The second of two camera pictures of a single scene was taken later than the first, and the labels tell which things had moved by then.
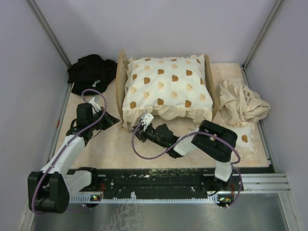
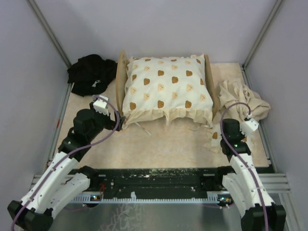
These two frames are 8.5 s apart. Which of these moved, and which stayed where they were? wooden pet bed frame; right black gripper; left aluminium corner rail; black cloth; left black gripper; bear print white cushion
Moved: right black gripper; left black gripper
Stayed: left aluminium corner rail; wooden pet bed frame; black cloth; bear print white cushion
